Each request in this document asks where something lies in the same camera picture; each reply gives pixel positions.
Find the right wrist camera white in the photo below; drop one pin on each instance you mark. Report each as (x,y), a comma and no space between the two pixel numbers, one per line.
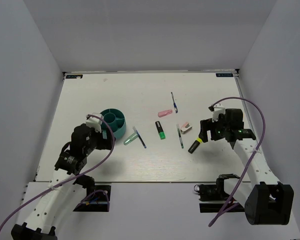
(216,110)

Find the teal round divided organizer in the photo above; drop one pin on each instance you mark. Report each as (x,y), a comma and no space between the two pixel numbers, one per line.
(116,120)

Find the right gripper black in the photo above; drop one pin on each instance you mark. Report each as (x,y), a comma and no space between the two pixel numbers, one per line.
(207,125)

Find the pink white mini stapler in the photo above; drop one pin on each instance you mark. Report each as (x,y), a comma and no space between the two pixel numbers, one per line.
(186,127)

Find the corner label sticker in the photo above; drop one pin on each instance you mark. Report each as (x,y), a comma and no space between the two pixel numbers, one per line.
(74,76)
(224,75)

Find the pink eraser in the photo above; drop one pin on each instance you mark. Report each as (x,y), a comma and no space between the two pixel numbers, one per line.
(165,113)

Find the blue gel pen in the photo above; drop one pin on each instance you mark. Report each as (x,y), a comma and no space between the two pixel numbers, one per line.
(139,137)

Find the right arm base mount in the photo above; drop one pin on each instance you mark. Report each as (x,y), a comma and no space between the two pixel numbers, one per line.
(212,196)

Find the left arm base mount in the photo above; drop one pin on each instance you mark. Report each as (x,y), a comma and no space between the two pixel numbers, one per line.
(97,200)

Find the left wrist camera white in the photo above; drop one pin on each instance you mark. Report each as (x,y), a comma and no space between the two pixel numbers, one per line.
(94,121)

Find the left corner label sticker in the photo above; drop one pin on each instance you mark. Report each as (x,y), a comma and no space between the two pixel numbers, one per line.
(74,76)

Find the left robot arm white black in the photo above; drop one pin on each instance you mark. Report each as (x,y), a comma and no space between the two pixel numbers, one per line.
(69,184)

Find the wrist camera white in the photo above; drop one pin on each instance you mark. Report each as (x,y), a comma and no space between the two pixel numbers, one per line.
(94,121)
(216,110)

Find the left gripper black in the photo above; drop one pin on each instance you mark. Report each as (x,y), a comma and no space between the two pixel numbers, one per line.
(105,143)

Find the right corner label sticker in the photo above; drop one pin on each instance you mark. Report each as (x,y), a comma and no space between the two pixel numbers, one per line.
(224,75)

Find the green cap black highlighter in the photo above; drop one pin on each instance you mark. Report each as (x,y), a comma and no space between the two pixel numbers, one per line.
(160,130)

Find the yellow cap black highlighter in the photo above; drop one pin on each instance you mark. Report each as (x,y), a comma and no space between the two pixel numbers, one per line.
(195,145)

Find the clear green pen cap tube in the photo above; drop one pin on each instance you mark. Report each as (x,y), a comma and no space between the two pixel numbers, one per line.
(130,139)

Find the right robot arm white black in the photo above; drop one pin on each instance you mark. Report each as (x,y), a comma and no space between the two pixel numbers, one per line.
(265,200)

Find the green gel pen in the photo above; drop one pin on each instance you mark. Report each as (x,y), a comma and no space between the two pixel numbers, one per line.
(179,136)

